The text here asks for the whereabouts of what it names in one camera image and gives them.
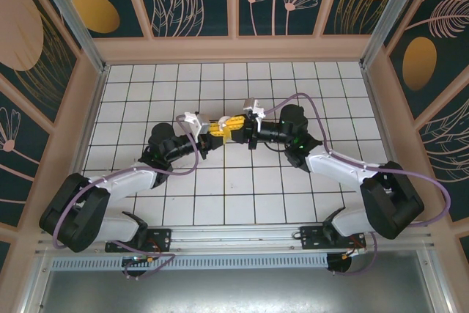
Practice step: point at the cream earbud charging case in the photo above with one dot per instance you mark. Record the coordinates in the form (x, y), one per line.
(223, 120)

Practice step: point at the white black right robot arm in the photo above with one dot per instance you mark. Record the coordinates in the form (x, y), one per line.
(337, 166)

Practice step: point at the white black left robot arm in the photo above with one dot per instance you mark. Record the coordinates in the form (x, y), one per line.
(124, 183)

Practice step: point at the grey metal sheet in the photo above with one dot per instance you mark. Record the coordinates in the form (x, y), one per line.
(234, 291)

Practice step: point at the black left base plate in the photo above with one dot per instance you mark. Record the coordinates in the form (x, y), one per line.
(163, 238)

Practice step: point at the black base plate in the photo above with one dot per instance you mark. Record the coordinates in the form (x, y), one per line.
(311, 238)
(163, 238)

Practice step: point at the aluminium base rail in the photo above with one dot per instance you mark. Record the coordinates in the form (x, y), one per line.
(234, 235)

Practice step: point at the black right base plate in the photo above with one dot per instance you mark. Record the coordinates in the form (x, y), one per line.
(311, 238)

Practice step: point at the aluminium corner post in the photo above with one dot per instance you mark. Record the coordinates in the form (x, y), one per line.
(78, 23)
(389, 16)

